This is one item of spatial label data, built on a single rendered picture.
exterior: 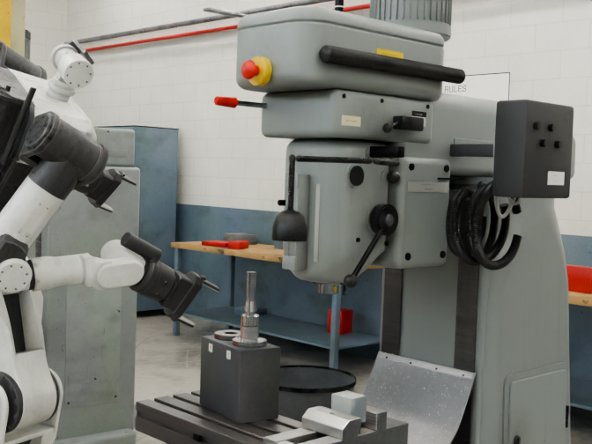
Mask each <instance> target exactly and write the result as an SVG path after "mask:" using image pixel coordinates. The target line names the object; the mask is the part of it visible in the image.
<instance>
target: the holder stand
mask: <svg viewBox="0 0 592 444"><path fill-rule="evenodd" d="M279 374H280V347H278V346H275V345H273V344H269V343H267V339H265V338H262V337H259V339H258V340H257V341H243V340H241V332H240V331H239V330H220V331H216V332H215V333H214V335H209V336H202V344H201V374H200V404H202V405H204V406H206V407H207V408H209V409H211V410H213V411H215V412H217V413H219V414H221V415H223V416H224V417H226V418H229V419H231V420H232V421H234V422H236V423H238V424H242V423H248V422H255V421H261V420H267V419H274V418H278V399H279Z"/></svg>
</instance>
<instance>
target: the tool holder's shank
mask: <svg viewBox="0 0 592 444"><path fill-rule="evenodd" d="M255 286H256V272H255V271H247V296H246V305H245V310H244V311H246V315H255V312H256V305H255Z"/></svg>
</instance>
